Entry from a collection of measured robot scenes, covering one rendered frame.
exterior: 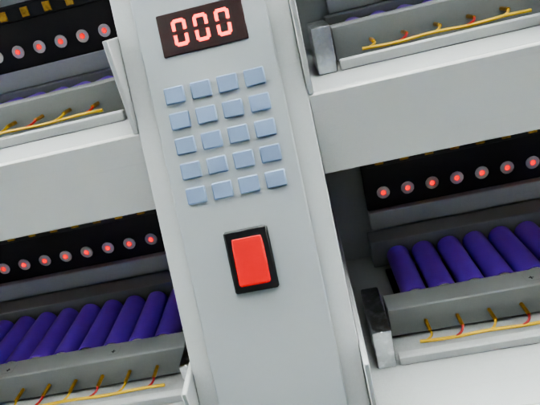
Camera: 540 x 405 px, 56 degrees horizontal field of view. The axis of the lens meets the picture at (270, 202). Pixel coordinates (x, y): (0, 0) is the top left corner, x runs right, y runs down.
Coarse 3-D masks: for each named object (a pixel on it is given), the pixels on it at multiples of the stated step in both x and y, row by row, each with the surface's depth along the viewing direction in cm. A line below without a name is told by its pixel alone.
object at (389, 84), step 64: (384, 0) 42; (448, 0) 32; (512, 0) 31; (320, 64) 31; (384, 64) 30; (448, 64) 26; (512, 64) 26; (320, 128) 27; (384, 128) 27; (448, 128) 27; (512, 128) 27
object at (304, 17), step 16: (0, 0) 48; (16, 0) 48; (304, 0) 46; (320, 0) 45; (304, 16) 46; (320, 16) 46; (304, 32) 46; (336, 176) 46; (352, 176) 46; (336, 192) 47; (352, 192) 46; (336, 208) 47; (352, 208) 47; (352, 224) 47; (368, 224) 47; (352, 240) 47; (352, 256) 47; (368, 256) 47
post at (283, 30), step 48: (288, 0) 26; (288, 48) 26; (144, 96) 27; (288, 96) 27; (144, 144) 28; (336, 240) 27; (192, 288) 28; (336, 288) 27; (192, 336) 28; (336, 336) 27
